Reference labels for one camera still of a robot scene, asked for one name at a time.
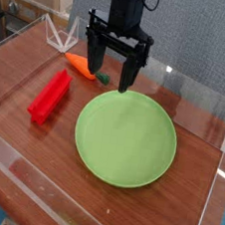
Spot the red plastic block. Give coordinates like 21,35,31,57
28,69,72,125

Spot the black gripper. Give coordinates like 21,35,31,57
86,8,154,93

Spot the black cable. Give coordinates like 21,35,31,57
139,0,160,13

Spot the clear acrylic enclosure wall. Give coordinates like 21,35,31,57
0,19,225,225

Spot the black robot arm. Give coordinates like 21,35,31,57
86,0,158,93

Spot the orange toy carrot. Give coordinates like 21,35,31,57
65,53,110,86

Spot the clear acrylic triangle bracket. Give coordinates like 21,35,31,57
45,15,80,53

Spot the green round plate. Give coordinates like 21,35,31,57
75,91,177,188

